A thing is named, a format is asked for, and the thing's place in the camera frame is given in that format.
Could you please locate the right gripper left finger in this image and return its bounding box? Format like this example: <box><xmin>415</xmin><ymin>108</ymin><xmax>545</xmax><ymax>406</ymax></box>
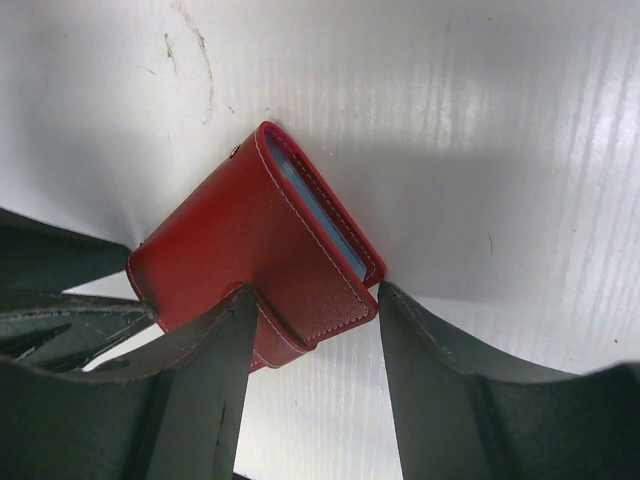
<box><xmin>1</xmin><ymin>287</ymin><xmax>257</xmax><ymax>479</ymax></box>

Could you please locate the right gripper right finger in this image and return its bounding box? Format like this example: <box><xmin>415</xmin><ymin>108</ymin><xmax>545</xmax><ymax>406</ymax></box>
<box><xmin>378</xmin><ymin>282</ymin><xmax>639</xmax><ymax>479</ymax></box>

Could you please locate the red leather card holder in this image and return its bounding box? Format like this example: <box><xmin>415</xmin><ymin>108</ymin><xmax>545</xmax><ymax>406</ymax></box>
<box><xmin>126</xmin><ymin>121</ymin><xmax>386</xmax><ymax>370</ymax></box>

